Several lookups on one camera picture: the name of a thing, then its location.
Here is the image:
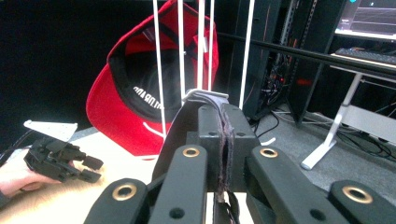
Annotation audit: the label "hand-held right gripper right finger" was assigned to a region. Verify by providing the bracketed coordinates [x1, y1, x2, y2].
[224, 104, 262, 192]

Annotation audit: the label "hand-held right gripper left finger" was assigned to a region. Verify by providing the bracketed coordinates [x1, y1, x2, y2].
[186, 104, 226, 192]

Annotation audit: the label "gray sun visor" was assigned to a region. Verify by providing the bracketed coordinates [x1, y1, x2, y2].
[151, 88, 241, 224]

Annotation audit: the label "red baseball cap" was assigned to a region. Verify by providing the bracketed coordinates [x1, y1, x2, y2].
[85, 0, 220, 158]

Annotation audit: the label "white wire hat rack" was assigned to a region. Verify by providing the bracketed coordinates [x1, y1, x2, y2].
[143, 0, 276, 161]

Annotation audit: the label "black equipment rack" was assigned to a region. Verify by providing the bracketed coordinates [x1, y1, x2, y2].
[228, 0, 347, 126]

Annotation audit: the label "black horizontal bar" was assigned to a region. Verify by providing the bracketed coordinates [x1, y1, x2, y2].
[217, 31, 396, 77]

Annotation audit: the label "black keyboard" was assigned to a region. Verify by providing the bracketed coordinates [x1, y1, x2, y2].
[333, 47, 396, 66]

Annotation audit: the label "computer monitor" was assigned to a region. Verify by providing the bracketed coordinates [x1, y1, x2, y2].
[337, 0, 396, 35]

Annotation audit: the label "black floor cables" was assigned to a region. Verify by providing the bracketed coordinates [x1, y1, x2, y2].
[254, 106, 396, 163]

